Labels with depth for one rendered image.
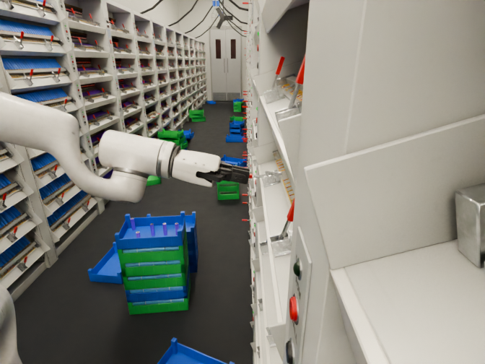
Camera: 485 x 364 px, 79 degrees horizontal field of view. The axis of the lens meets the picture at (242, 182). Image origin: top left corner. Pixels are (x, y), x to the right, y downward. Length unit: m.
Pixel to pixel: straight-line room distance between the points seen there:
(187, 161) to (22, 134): 0.30
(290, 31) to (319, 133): 0.67
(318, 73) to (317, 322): 0.13
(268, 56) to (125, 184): 0.47
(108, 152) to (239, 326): 1.16
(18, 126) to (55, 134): 0.06
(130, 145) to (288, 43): 0.45
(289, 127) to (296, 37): 0.62
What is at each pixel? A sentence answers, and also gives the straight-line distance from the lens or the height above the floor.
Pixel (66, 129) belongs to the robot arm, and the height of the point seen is 1.08.
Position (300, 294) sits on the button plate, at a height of 1.07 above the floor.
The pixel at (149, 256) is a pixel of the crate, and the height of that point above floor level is 0.35.
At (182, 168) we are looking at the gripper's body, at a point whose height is 0.99.
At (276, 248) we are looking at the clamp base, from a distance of 0.46.
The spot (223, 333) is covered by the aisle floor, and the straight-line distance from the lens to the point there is 1.59.
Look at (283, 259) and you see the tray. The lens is 0.45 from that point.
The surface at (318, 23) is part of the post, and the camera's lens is 0.18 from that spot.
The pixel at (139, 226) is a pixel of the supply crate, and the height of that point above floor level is 0.40.
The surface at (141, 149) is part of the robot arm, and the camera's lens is 0.68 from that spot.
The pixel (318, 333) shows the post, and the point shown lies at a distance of 0.17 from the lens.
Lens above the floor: 1.21
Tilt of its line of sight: 22 degrees down
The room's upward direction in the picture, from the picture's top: straight up
